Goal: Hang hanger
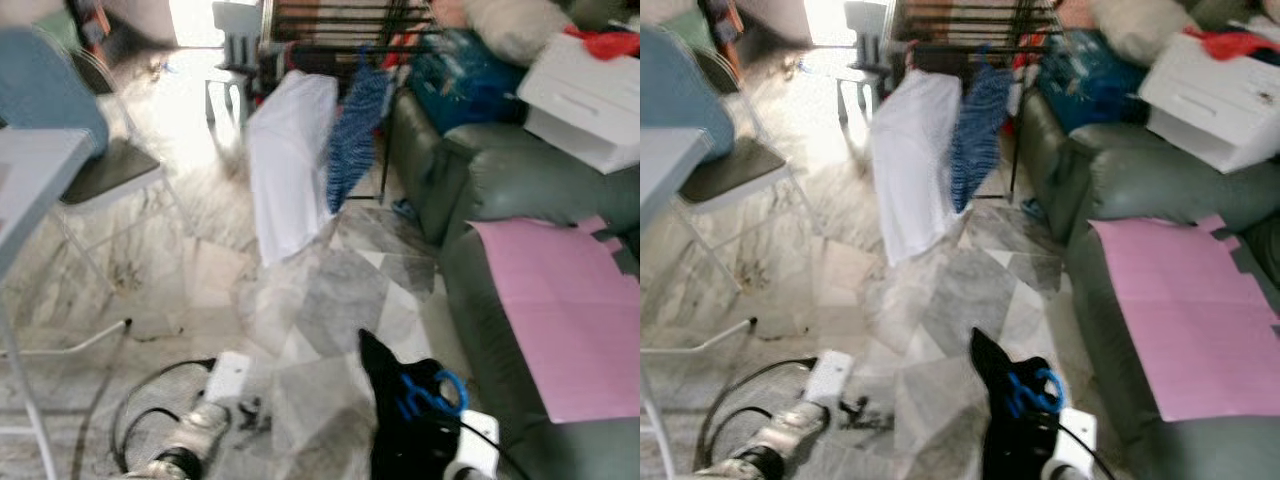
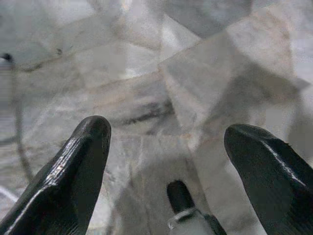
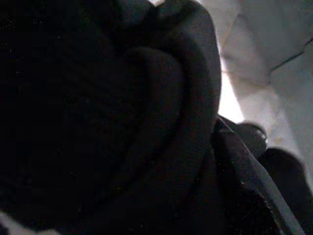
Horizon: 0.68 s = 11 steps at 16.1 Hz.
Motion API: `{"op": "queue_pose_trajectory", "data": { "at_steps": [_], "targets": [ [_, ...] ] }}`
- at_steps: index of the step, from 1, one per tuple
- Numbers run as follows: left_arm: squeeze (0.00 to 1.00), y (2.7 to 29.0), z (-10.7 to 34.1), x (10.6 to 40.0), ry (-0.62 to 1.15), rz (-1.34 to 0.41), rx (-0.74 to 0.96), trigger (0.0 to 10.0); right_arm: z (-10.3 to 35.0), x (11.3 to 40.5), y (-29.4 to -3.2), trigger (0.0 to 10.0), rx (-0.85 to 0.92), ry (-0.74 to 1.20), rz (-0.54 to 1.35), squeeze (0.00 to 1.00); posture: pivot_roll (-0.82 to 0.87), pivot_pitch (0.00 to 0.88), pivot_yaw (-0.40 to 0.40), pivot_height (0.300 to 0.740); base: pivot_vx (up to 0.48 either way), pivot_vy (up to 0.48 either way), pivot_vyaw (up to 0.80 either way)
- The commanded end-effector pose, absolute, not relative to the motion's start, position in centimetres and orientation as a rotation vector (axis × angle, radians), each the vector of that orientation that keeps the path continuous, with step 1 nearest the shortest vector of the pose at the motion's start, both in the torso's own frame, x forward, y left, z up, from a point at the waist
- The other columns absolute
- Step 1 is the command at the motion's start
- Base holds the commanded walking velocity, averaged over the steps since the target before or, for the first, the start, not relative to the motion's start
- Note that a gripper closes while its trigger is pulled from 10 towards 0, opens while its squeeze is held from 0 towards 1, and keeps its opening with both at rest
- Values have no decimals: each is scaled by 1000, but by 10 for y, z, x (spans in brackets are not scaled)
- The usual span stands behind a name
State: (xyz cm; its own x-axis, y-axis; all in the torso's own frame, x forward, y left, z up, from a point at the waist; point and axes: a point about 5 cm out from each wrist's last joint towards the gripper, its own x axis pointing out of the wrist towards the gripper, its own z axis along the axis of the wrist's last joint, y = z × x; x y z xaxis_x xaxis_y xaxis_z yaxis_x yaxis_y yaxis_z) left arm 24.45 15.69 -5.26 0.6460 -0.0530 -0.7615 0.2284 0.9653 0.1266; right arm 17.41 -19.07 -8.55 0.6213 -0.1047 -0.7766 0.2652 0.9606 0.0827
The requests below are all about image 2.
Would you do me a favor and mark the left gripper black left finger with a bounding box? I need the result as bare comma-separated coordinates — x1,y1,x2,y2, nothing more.
0,115,112,235

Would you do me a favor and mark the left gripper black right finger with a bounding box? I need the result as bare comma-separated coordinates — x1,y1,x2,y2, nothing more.
224,123,313,235

